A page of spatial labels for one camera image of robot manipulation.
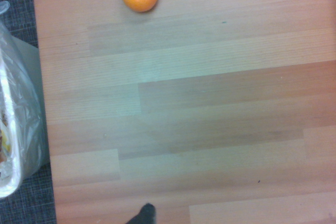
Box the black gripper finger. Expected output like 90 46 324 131
125 202 157 224

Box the white plastic trash bin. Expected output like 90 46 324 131
0 0 51 199

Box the crumpled white paper trash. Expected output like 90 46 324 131
0 112 13 182

